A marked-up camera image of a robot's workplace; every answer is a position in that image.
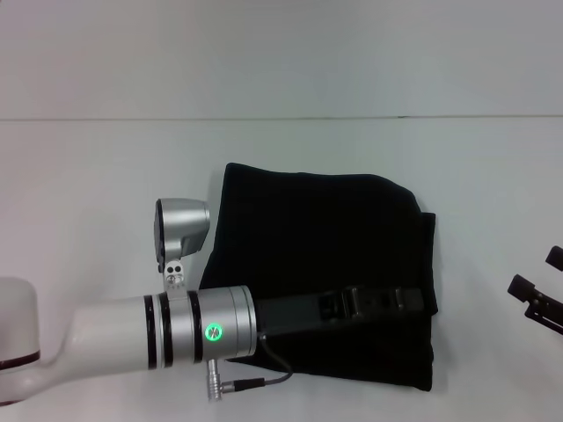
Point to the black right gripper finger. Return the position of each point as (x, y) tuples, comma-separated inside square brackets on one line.
[(534, 299), (555, 256)]

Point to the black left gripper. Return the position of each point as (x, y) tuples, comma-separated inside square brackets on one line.
[(299, 314)]

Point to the black t-shirt with FREE print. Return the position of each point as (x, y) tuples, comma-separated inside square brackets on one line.
[(330, 228)]

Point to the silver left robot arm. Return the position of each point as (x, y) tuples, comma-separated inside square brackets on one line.
[(132, 329)]

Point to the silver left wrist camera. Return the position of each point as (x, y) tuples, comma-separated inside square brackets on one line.
[(178, 228)]

